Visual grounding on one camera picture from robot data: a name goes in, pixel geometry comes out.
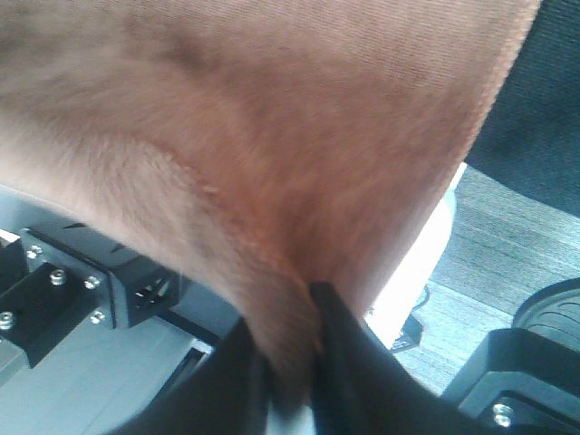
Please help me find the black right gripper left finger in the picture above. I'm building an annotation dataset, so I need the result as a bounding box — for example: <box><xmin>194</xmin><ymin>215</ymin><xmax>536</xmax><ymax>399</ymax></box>
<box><xmin>111</xmin><ymin>321</ymin><xmax>271</xmax><ymax>434</ymax></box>

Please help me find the black table cloth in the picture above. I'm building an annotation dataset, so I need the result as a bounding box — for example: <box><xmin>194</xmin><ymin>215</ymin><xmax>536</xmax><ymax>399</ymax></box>
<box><xmin>467</xmin><ymin>1</ymin><xmax>579</xmax><ymax>216</ymax></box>

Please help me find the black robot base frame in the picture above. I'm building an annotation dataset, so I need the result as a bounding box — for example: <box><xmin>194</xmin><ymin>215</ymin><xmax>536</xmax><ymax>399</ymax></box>
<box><xmin>0</xmin><ymin>226</ymin><xmax>182</xmax><ymax>368</ymax></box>

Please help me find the black caster wheel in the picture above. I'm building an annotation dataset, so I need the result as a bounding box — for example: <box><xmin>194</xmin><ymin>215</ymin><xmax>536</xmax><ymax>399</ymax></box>
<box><xmin>512</xmin><ymin>278</ymin><xmax>579</xmax><ymax>352</ymax></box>

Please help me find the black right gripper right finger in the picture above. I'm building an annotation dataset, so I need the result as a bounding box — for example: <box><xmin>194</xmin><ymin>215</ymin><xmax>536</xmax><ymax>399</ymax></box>
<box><xmin>310</xmin><ymin>282</ymin><xmax>497</xmax><ymax>435</ymax></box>

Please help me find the brown microfibre towel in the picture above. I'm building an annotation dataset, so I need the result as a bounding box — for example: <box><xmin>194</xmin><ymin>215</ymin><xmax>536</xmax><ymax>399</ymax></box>
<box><xmin>1</xmin><ymin>1</ymin><xmax>539</xmax><ymax>408</ymax></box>

